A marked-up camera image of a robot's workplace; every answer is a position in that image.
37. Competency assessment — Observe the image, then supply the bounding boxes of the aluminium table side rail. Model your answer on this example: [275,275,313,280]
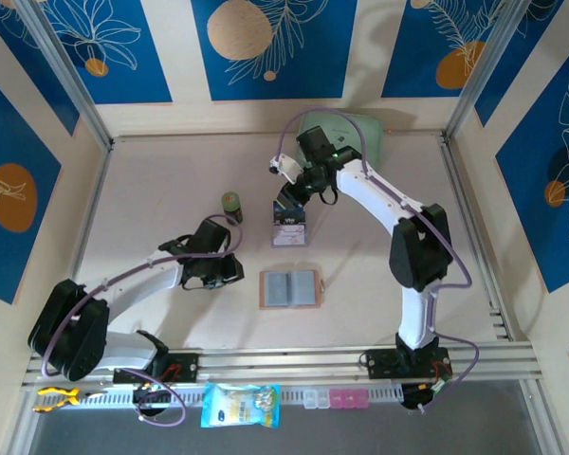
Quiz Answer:
[438,136,512,342]

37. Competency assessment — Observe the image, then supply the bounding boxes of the aluminium corner post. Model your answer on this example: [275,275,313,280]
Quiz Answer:
[441,0,537,146]
[16,0,114,148]

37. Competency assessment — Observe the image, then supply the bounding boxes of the mint green zipper case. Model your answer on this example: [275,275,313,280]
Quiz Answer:
[296,107,385,174]

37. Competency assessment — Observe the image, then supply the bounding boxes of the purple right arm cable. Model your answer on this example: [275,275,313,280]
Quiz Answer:
[275,105,480,414]

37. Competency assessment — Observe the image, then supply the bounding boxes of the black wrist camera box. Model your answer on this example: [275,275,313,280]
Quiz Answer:
[267,125,360,185]
[158,216,231,255]

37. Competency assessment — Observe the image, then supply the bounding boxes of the pink plastic pill box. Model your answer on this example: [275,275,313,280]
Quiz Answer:
[329,388,370,410]

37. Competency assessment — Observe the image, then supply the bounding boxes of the small green-capped dark bottle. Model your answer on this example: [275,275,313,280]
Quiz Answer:
[220,191,245,225]

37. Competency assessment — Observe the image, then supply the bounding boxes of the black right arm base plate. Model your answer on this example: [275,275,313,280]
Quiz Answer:
[365,347,452,380]

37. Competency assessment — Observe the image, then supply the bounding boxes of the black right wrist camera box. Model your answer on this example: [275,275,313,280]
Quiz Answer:
[267,125,360,185]

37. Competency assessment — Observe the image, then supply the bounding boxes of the blue snack packet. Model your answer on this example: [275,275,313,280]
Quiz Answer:
[200,381,283,430]

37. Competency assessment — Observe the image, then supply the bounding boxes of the clear plastic pill box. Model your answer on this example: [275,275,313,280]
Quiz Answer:
[303,389,331,410]

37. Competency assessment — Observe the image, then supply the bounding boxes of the brown leather card holder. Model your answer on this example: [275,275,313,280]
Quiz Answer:
[258,268,324,310]

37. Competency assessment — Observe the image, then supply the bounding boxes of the yellow-handled pliers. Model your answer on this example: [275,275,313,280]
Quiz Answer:
[33,386,108,413]

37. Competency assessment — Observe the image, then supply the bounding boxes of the white slotted cable duct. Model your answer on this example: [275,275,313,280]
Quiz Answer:
[28,384,405,412]

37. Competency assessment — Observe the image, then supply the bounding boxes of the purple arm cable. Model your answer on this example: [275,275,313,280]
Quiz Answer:
[275,105,480,414]
[40,213,246,428]

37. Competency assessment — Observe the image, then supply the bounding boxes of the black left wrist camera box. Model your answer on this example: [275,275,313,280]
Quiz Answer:
[158,216,231,255]

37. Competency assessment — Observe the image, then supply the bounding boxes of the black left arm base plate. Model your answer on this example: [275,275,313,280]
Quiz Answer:
[112,353,200,385]

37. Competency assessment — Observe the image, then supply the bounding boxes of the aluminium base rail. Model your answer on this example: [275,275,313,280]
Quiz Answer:
[21,341,544,392]

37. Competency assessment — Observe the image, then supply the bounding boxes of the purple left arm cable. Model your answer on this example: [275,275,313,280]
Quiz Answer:
[40,213,246,428]

